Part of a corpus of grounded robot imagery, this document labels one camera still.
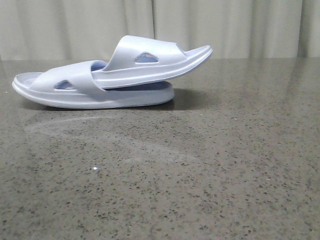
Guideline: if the light blue slipper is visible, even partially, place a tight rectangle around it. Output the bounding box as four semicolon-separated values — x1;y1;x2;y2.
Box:
12;60;175;109
92;35;213;89

